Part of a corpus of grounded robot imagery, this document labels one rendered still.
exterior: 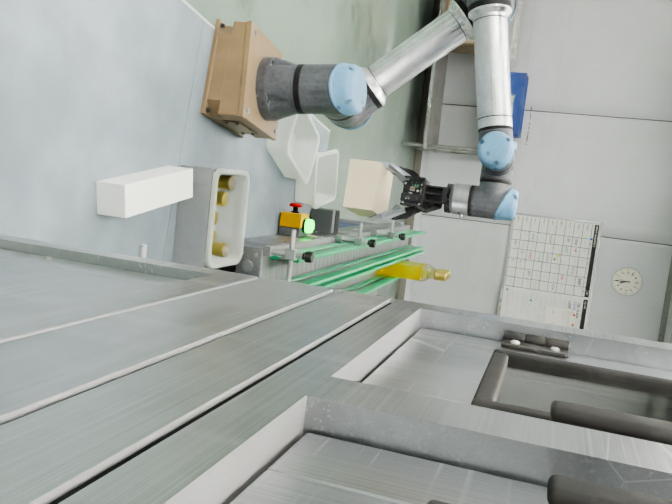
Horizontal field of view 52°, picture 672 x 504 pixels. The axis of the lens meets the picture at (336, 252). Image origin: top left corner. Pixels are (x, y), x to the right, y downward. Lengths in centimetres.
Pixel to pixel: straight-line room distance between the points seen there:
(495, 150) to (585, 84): 612
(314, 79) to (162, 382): 130
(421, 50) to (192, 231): 70
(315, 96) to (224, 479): 138
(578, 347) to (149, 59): 104
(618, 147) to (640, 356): 691
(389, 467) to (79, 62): 104
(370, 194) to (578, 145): 596
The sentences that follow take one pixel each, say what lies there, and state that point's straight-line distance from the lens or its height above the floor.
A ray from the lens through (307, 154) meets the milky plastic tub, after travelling 215.
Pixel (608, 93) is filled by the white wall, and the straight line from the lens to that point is 763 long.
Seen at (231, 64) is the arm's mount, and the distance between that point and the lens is 164.
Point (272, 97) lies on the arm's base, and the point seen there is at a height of 89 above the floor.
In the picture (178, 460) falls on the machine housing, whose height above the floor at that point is 142.
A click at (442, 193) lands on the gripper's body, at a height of 129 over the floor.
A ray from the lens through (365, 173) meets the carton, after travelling 171.
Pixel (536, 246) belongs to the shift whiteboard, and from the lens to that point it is 754.
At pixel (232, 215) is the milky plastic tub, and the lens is 169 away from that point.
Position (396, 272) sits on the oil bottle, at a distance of 284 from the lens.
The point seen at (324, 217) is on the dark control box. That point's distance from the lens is 236.
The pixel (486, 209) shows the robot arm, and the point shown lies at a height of 139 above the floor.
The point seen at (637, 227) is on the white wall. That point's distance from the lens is 758.
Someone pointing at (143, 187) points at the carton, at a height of 81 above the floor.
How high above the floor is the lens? 155
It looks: 17 degrees down
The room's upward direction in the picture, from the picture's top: 98 degrees clockwise
